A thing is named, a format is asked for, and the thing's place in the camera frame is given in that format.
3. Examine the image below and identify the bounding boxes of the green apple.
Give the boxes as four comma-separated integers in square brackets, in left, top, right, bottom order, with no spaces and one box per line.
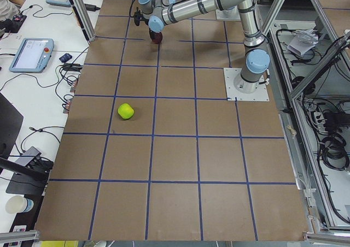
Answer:
[118,103,135,120]

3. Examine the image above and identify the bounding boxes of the dark red apple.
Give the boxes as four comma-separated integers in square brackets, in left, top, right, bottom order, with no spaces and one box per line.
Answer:
[149,31,163,44]

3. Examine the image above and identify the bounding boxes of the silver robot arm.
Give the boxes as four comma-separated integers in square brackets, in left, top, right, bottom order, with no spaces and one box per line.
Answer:
[133,0,270,94]

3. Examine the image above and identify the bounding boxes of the black usb hub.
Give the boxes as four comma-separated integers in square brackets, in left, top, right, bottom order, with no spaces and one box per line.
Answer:
[62,63,83,72]

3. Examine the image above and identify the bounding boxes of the small dark blue pouch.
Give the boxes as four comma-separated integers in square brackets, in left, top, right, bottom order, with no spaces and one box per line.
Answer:
[59,53,72,63]

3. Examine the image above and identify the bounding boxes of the crumpled white paper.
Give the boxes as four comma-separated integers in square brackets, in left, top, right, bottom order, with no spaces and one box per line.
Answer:
[287,28,319,57]

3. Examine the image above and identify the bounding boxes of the black monitor stand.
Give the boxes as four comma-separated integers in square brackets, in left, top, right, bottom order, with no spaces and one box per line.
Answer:
[1,95,53,195]

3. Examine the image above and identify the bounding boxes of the white paper cup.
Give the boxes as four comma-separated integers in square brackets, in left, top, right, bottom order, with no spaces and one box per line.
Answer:
[5,195,34,214]

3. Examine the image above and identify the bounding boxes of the person at desk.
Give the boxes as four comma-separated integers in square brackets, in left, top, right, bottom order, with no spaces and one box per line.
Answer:
[1,0,25,21]

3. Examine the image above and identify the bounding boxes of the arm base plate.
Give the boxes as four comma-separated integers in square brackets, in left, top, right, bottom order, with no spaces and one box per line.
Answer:
[223,68,270,102]
[215,8,241,21]

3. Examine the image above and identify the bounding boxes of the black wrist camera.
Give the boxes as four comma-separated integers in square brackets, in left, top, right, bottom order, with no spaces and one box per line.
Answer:
[133,8,143,26]

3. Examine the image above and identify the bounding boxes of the aluminium frame post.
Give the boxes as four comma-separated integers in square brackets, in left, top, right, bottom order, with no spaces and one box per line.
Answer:
[69,0,96,42]

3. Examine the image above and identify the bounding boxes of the black cable bundle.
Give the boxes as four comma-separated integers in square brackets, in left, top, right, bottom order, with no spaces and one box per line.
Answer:
[317,134,350,172]

